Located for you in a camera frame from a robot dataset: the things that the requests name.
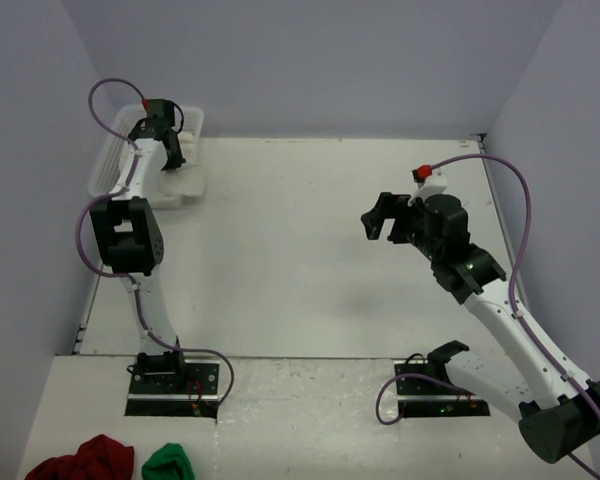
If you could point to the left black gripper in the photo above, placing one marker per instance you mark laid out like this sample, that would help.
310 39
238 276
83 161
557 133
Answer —
176 160

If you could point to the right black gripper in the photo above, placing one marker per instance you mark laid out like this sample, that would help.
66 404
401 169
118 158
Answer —
388 206

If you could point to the white t shirt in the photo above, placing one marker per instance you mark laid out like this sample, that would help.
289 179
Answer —
176 187

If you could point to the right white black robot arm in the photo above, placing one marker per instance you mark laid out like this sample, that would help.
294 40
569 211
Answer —
555 404

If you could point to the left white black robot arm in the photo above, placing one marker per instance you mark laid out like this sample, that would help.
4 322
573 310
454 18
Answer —
131 244

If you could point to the white plastic basket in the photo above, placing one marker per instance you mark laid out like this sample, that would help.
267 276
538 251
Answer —
110 169

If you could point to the green t shirt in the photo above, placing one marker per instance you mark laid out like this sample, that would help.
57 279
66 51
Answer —
169 462

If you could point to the red t shirt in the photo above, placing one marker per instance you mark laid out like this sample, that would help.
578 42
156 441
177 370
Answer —
98 458

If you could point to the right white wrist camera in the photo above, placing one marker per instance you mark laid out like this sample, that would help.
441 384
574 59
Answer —
429 182

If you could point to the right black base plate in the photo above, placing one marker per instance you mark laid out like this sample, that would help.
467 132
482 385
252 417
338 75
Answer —
418 398

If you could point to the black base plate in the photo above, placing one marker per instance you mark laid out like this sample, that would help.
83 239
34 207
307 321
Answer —
173 386
418 398

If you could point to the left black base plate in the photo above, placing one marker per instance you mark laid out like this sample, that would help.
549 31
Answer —
173 386

